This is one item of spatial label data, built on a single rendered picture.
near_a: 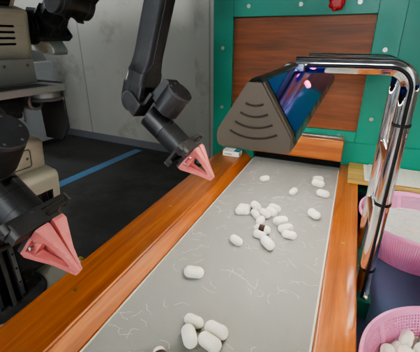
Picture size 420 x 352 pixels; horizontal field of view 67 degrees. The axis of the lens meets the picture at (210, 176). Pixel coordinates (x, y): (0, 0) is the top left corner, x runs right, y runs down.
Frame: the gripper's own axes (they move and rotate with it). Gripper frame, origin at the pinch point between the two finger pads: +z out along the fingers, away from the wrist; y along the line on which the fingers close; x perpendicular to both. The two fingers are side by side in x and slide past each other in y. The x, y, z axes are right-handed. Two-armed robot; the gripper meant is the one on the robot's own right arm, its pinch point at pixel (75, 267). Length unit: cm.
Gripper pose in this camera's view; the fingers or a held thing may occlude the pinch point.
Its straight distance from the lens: 48.8
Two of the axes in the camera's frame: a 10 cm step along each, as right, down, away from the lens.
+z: 7.0, 7.1, -0.2
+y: 3.9, -3.6, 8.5
